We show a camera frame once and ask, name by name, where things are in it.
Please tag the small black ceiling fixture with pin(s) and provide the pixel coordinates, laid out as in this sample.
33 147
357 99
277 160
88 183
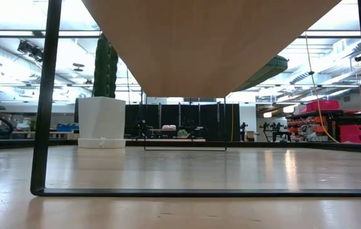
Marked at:
359 58

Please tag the black aluminium table frame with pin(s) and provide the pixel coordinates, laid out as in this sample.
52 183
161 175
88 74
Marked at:
263 144

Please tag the white plant pot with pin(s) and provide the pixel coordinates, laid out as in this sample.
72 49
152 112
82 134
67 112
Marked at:
101 121

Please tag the wooden shelf with black frame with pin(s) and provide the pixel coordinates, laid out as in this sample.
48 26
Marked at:
199 47

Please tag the black rack with bins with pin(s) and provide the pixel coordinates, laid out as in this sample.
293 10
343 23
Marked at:
326 113

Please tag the red crate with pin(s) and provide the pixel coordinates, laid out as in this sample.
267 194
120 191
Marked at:
323 105

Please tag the green cactus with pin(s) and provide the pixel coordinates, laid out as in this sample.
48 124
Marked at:
104 70

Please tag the red toolbox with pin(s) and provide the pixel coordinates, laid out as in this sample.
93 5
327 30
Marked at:
355 133

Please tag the background wooden table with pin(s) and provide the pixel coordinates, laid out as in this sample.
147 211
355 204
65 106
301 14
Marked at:
167 140

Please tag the teal slide sandal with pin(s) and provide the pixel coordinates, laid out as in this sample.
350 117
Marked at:
245 84
276 65

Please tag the black curtain partition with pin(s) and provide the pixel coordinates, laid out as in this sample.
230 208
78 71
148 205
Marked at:
212 121

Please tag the blue box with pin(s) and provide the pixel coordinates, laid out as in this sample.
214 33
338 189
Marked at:
67 128

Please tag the background black robot arms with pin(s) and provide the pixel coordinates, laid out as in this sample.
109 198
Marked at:
276 127

